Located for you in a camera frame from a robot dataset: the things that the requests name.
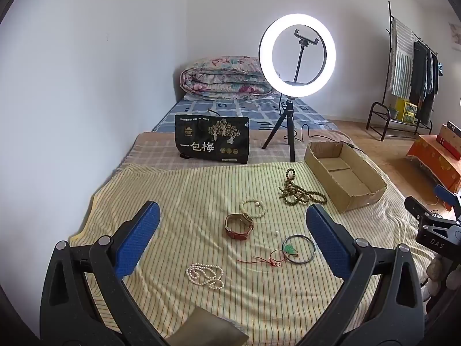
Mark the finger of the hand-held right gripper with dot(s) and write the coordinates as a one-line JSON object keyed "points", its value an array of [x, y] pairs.
{"points": [[416, 207], [446, 193]]}

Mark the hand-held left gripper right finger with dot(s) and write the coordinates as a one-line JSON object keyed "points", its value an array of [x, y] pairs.
{"points": [[326, 241]]}

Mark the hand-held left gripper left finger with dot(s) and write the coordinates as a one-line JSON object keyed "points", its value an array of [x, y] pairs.
{"points": [[138, 238]]}

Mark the blue bangle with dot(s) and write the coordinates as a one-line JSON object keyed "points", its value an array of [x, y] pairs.
{"points": [[299, 236]]}

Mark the cardboard box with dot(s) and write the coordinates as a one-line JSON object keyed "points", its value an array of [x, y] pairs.
{"points": [[360, 202]]}

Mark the brown leather watch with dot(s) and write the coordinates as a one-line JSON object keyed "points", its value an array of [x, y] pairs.
{"points": [[234, 232]]}

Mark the person's right hand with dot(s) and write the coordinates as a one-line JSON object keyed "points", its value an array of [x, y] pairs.
{"points": [[437, 274]]}

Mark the orange covered stool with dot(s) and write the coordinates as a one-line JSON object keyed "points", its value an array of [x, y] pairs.
{"points": [[432, 158]]}

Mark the red box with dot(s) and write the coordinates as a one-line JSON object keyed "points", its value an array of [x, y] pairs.
{"points": [[450, 144]]}

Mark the yellow striped cloth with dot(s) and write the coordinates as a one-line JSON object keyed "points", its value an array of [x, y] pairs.
{"points": [[180, 205]]}

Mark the yellow box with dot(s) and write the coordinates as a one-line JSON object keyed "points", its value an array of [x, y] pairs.
{"points": [[405, 110]]}

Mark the black metal shoe rack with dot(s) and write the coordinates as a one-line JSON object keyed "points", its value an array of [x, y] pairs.
{"points": [[381, 103]]}

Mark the black tripod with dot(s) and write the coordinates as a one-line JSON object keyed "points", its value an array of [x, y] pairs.
{"points": [[290, 133]]}

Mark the olive cloth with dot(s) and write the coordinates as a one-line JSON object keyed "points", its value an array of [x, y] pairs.
{"points": [[209, 328]]}

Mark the black printed snack bag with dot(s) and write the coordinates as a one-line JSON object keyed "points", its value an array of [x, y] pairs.
{"points": [[212, 140]]}

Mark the dark hanging clothes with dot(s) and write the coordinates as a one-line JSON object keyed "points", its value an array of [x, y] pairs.
{"points": [[421, 72]]}

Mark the striped hanging towel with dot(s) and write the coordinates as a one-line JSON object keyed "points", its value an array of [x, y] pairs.
{"points": [[401, 61]]}

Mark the blue patterned bed sheet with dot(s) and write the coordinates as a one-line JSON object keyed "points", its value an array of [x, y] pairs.
{"points": [[234, 110]]}

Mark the folded floral quilt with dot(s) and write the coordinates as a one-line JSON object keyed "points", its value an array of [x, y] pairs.
{"points": [[216, 79]]}

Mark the black clothes rack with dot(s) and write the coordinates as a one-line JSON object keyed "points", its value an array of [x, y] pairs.
{"points": [[390, 25]]}

